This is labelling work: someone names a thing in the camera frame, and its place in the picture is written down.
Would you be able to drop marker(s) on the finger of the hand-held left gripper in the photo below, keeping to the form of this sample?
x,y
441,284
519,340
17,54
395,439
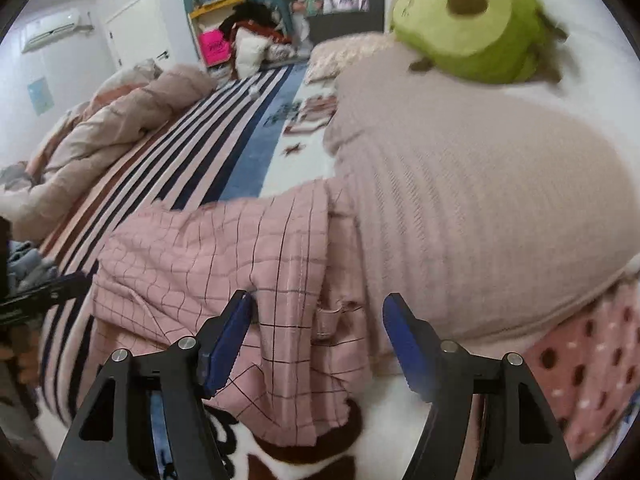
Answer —
x,y
55,287

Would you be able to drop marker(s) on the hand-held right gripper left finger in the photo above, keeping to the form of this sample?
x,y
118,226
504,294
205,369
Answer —
x,y
230,347

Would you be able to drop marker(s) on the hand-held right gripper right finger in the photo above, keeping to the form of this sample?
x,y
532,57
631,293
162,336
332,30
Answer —
x,y
407,350

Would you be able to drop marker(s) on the pink checked pants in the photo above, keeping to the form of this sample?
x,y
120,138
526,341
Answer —
x,y
250,260

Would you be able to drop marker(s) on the person's left hand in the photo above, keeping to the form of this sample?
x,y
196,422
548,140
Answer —
x,y
27,360

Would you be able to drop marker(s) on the blue denim clothes pile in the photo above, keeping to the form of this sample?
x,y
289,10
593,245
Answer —
x,y
27,262

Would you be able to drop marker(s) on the beige pillow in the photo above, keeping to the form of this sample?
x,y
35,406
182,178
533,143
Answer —
x,y
475,195

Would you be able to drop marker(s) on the beige pink duvet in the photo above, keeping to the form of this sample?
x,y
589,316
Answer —
x,y
115,115

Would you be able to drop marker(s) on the polka dot bed sheet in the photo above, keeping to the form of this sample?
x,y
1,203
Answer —
x,y
590,370

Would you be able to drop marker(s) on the striped printed blanket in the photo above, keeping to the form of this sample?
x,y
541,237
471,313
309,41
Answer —
x,y
200,150

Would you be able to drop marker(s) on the white air conditioner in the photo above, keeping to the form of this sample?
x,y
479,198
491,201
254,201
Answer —
x,y
52,30

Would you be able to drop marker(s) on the small white object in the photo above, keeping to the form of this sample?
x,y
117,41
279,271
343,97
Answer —
x,y
254,90

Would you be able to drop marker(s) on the white door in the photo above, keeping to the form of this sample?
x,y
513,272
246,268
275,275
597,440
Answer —
x,y
137,30

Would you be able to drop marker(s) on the pink shopping bag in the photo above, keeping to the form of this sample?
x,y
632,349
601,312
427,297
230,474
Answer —
x,y
214,47

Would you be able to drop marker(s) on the floral pillow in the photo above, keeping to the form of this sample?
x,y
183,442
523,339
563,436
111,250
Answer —
x,y
345,55

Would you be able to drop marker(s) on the clothes pile on chair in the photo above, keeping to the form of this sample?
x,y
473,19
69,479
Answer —
x,y
260,35

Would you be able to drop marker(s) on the yellow storage shelf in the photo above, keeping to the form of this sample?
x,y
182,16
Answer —
x,y
220,7

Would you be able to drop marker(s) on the green avocado plush toy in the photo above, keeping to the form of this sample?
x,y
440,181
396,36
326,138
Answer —
x,y
465,30

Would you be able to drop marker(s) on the wig mannequin head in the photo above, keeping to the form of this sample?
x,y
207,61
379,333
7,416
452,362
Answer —
x,y
299,0

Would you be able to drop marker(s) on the small blue wall poster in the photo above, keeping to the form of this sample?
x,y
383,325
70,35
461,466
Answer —
x,y
41,96

